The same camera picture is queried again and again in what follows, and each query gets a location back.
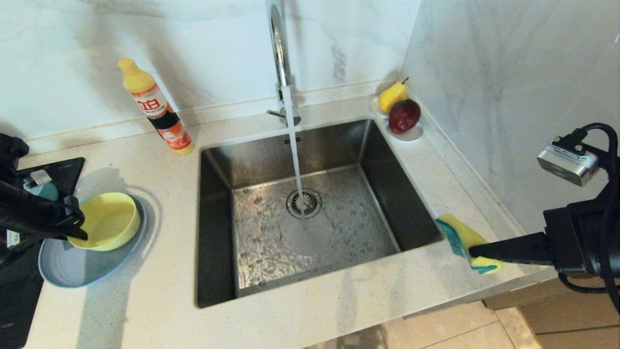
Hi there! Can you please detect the teal bowl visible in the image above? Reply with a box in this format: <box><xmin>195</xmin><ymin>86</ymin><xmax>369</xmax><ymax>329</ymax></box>
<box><xmin>27</xmin><ymin>182</ymin><xmax>60</xmax><ymax>202</ymax></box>

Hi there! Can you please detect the yellow-green bowl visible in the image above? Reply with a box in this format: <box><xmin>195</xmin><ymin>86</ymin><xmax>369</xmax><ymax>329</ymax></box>
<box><xmin>68</xmin><ymin>192</ymin><xmax>141</xmax><ymax>252</ymax></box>

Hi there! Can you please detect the yellow sponge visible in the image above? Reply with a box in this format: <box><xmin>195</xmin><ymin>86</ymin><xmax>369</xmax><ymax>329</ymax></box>
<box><xmin>435</xmin><ymin>213</ymin><xmax>503</xmax><ymax>275</ymax></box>

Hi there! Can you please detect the orange dish soap bottle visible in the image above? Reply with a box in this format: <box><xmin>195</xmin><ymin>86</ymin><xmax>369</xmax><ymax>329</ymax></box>
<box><xmin>118</xmin><ymin>57</ymin><xmax>195</xmax><ymax>156</ymax></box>

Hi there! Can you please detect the chrome faucet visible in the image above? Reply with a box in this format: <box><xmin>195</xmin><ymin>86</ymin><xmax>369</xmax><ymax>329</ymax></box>
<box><xmin>265</xmin><ymin>0</ymin><xmax>302</xmax><ymax>127</ymax></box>

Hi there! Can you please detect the stainless steel sink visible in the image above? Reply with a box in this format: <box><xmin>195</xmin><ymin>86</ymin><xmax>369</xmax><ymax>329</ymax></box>
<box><xmin>194</xmin><ymin>119</ymin><xmax>445</xmax><ymax>309</ymax></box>

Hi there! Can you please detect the metal sink drain strainer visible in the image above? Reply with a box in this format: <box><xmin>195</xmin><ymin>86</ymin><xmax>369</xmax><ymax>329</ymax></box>
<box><xmin>286</xmin><ymin>188</ymin><xmax>323</xmax><ymax>220</ymax></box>

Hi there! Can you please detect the gray plate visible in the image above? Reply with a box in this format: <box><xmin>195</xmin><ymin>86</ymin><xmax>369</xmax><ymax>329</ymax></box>
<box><xmin>39</xmin><ymin>195</ymin><xmax>146</xmax><ymax>288</ymax></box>

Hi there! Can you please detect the light wooden cabinet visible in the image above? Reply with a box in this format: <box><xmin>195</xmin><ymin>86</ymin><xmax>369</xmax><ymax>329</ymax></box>
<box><xmin>484</xmin><ymin>276</ymin><xmax>620</xmax><ymax>349</ymax></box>

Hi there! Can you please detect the black induction cooktop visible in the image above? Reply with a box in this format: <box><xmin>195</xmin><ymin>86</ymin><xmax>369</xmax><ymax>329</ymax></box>
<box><xmin>0</xmin><ymin>158</ymin><xmax>85</xmax><ymax>349</ymax></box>

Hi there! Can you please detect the small white fruit dish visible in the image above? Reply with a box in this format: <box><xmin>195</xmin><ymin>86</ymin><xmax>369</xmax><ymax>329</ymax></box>
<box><xmin>371</xmin><ymin>96</ymin><xmax>425</xmax><ymax>143</ymax></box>

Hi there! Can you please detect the dark red apple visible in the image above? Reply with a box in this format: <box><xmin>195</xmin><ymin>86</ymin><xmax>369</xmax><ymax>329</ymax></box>
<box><xmin>389</xmin><ymin>99</ymin><xmax>422</xmax><ymax>134</ymax></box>

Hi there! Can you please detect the yellow pear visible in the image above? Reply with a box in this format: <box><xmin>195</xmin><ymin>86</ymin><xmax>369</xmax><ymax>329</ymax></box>
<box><xmin>378</xmin><ymin>77</ymin><xmax>410</xmax><ymax>114</ymax></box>

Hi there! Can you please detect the running water stream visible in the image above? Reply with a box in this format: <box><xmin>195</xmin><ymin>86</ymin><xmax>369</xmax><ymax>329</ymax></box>
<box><xmin>282</xmin><ymin>86</ymin><xmax>310</xmax><ymax>228</ymax></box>

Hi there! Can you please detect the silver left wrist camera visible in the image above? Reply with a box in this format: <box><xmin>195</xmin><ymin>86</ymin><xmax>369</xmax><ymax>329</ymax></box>
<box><xmin>23</xmin><ymin>171</ymin><xmax>52</xmax><ymax>190</ymax></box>

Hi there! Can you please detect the black camera cable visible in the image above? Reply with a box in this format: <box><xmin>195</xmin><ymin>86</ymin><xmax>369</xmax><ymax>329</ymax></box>
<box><xmin>557</xmin><ymin>123</ymin><xmax>620</xmax><ymax>315</ymax></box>

